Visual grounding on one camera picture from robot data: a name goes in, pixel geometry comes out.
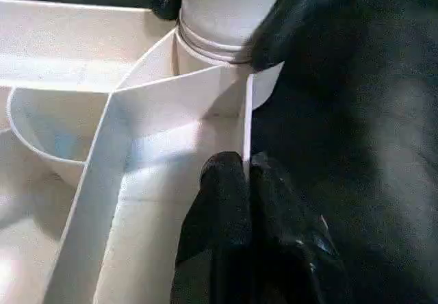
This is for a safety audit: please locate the white plastic table leg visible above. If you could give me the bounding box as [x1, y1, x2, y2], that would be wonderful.
[177, 0, 288, 65]

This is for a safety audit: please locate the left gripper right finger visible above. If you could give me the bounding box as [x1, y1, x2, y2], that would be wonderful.
[249, 151, 353, 304]

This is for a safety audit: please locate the white plastic table top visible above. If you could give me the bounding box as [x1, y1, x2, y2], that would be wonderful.
[0, 0, 285, 304]

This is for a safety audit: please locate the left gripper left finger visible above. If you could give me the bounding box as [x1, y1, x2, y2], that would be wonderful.
[170, 151, 255, 304]

